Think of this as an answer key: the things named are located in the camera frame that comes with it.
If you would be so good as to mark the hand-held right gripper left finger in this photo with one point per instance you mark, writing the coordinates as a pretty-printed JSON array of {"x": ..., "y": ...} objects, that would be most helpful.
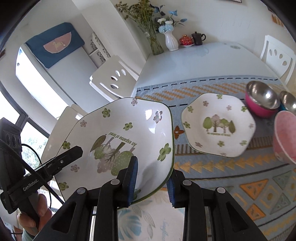
[{"x": 134, "y": 172}]

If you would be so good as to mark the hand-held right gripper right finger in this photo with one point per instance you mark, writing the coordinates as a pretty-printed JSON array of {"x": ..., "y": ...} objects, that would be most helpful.
[{"x": 171, "y": 192}]

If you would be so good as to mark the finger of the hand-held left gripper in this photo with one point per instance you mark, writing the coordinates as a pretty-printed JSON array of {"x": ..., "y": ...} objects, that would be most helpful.
[{"x": 67, "y": 155}]

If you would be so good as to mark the white plate leaf print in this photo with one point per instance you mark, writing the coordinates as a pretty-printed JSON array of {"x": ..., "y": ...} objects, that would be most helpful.
[{"x": 141, "y": 129}]

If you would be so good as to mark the white plate tree print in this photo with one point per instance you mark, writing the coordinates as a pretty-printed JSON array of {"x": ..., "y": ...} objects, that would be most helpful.
[{"x": 219, "y": 141}]

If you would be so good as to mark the pink patterned ceramic bowl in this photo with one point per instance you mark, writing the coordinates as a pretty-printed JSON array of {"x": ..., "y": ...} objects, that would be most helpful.
[{"x": 284, "y": 134}]

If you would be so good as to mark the pink steel bowl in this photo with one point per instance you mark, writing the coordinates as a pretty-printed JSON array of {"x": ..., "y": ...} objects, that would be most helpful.
[{"x": 261, "y": 95}]

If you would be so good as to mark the person's left hand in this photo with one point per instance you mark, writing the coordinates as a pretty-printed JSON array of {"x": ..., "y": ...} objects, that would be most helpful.
[{"x": 42, "y": 208}]

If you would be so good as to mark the white chair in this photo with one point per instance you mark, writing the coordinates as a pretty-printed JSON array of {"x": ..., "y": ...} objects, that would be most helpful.
[
  {"x": 277, "y": 55},
  {"x": 67, "y": 115},
  {"x": 113, "y": 78}
]

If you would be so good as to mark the blue patterned table mat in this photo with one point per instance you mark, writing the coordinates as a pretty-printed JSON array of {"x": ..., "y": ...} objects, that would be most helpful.
[{"x": 208, "y": 176}]

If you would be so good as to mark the leaf print floor mat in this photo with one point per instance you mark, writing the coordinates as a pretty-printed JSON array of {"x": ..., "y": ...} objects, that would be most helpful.
[{"x": 143, "y": 222}]

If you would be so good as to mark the white refrigerator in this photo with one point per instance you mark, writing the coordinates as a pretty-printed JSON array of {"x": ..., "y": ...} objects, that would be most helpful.
[{"x": 69, "y": 76}]

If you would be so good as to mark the blue cloth cover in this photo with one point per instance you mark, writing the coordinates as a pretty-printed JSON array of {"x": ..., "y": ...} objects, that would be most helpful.
[{"x": 53, "y": 44}]

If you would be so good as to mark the white carved cabinet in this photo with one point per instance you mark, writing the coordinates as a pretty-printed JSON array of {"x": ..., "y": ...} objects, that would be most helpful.
[{"x": 98, "y": 46}]

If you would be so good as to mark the glass vase with green stems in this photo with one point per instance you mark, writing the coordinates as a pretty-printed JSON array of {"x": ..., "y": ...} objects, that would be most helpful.
[{"x": 156, "y": 46}]

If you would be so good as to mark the white vase with blue flowers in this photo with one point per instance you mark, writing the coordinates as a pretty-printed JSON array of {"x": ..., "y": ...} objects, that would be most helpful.
[{"x": 171, "y": 41}]

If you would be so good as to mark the red teacup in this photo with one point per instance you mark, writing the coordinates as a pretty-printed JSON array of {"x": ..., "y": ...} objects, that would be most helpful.
[{"x": 185, "y": 41}]

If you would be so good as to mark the blue steel bowl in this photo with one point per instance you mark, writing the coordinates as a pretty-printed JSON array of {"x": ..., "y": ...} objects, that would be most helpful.
[{"x": 289, "y": 99}]

